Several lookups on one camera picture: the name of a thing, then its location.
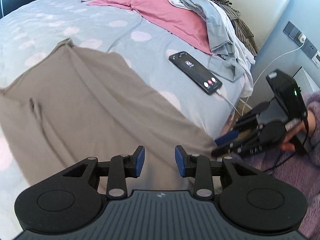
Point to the dark pink pillow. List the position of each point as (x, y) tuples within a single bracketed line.
[(183, 23)]

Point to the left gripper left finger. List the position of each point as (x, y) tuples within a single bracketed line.
[(74, 197)]

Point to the grey clothes pile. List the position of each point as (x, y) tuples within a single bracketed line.
[(231, 59)]

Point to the purple fuzzy sleeve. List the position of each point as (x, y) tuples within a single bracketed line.
[(300, 170)]

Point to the brown striped garment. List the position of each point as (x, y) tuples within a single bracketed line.
[(242, 31)]

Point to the white charger plug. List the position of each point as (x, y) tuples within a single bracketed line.
[(301, 38)]

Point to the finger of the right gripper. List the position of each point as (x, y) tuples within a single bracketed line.
[(224, 149), (230, 136)]

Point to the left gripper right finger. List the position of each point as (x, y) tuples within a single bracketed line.
[(247, 198)]

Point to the taupe long sleeve shirt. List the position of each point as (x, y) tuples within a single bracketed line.
[(80, 102)]

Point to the person's right hand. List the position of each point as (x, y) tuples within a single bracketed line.
[(286, 145)]

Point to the black smartphone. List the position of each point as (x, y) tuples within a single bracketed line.
[(199, 74)]

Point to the grey wall socket panel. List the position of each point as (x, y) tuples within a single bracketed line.
[(307, 47)]

